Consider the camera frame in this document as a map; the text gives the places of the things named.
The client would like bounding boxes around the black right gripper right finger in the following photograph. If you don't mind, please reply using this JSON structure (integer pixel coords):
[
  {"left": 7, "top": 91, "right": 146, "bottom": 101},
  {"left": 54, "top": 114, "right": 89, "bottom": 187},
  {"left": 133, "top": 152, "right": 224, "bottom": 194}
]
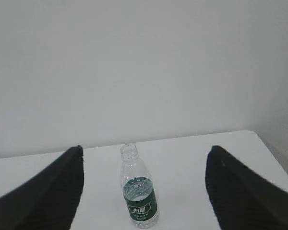
[{"left": 205, "top": 146, "right": 288, "bottom": 230}]

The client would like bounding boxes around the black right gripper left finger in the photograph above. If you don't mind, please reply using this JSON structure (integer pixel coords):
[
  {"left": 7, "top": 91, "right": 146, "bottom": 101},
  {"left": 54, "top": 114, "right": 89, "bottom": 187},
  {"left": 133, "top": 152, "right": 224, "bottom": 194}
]
[{"left": 0, "top": 145, "right": 84, "bottom": 230}]

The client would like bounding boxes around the clear water bottle green label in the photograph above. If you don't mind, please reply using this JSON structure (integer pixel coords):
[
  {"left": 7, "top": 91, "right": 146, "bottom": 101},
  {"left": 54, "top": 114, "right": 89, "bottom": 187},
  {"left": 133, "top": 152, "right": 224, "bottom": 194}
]
[{"left": 120, "top": 144, "right": 159, "bottom": 229}]

